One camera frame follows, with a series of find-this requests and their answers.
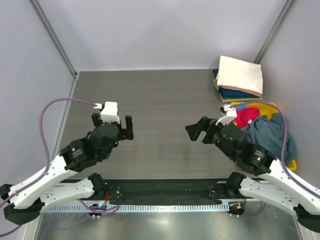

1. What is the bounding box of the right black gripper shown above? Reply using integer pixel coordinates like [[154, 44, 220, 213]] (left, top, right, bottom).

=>
[[185, 116, 236, 160]]

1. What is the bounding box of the pink t shirt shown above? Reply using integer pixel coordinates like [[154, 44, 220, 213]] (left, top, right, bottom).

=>
[[233, 107, 260, 129]]

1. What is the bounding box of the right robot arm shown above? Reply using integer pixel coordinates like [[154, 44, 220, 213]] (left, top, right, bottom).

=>
[[185, 117, 320, 233]]

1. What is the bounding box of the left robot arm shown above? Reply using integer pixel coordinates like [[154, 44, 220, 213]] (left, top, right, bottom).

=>
[[0, 113, 134, 226]]

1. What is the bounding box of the navy folded t shirt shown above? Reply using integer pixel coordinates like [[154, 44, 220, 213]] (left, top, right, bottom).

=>
[[212, 68, 258, 100]]

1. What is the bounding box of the turquoise t shirt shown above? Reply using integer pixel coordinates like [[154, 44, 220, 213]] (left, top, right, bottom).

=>
[[235, 101, 248, 110]]

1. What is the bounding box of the white folded t shirt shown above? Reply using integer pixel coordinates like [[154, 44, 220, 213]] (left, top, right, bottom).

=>
[[216, 55, 263, 97]]

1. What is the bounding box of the green folded t shirt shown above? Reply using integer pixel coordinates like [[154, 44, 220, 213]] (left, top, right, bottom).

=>
[[220, 95, 260, 99]]

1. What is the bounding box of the peach folded t shirt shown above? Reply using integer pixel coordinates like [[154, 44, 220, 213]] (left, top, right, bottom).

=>
[[217, 85, 262, 98]]

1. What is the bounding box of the yellow plastic bin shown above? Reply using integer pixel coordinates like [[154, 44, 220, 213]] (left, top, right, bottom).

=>
[[230, 101, 298, 171]]

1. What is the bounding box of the grey blue t shirt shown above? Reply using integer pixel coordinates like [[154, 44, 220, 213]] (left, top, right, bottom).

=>
[[241, 113, 297, 166]]

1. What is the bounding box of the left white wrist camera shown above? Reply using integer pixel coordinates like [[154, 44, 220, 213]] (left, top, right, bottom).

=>
[[93, 101, 121, 124]]

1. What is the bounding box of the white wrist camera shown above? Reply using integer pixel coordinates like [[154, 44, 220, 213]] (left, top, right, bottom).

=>
[[215, 104, 238, 126], [93, 101, 121, 124]]

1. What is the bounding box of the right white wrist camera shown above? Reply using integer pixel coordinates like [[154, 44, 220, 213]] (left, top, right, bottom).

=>
[[215, 104, 238, 126]]

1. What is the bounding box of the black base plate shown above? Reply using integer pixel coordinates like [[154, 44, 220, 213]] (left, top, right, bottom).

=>
[[104, 178, 243, 206]]

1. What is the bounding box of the slotted cable duct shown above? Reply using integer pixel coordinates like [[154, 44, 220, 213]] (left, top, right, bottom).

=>
[[45, 202, 230, 214]]

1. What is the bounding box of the left aluminium frame post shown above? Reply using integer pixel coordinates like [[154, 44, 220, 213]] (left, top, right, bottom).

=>
[[29, 0, 77, 79]]

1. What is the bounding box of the aluminium frame post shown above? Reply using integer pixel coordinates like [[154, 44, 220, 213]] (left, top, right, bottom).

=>
[[254, 0, 297, 64], [29, 0, 77, 79]]

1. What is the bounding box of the right aluminium frame post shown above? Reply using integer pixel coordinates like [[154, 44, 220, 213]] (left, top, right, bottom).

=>
[[254, 0, 297, 64]]

